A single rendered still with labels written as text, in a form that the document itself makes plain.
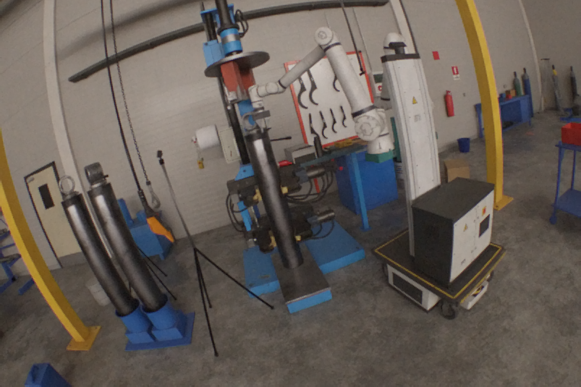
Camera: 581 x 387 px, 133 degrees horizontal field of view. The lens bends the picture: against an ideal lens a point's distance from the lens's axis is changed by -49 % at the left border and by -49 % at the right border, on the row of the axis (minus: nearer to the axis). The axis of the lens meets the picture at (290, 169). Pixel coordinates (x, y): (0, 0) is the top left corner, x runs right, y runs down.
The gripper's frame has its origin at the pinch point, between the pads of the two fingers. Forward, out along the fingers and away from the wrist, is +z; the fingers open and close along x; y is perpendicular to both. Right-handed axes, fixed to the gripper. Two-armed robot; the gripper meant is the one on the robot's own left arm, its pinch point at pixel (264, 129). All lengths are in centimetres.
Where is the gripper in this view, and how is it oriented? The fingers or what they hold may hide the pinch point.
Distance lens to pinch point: 189.1
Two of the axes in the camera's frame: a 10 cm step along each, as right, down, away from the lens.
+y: 4.0, 1.0, -9.1
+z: 2.5, 9.4, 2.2
